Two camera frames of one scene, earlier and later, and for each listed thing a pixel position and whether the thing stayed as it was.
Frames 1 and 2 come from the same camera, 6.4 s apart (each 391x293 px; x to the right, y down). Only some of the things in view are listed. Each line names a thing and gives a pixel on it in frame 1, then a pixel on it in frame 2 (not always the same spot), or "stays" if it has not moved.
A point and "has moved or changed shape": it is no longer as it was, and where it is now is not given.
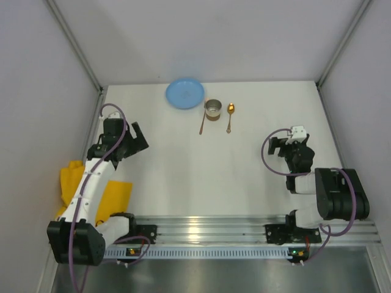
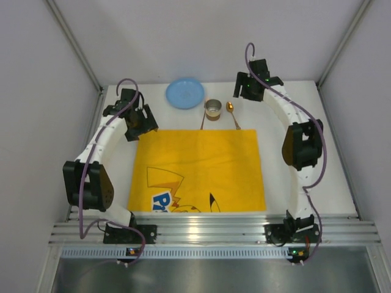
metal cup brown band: [213, 109] stays
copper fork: [203, 119] stays
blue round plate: [185, 93] stays
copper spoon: [230, 110] has moved or changed shape
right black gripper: [283, 148] -> [243, 86]
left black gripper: [129, 145] -> [142, 124]
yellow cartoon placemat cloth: [115, 196] has moved or changed shape
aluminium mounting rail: [247, 229] stays
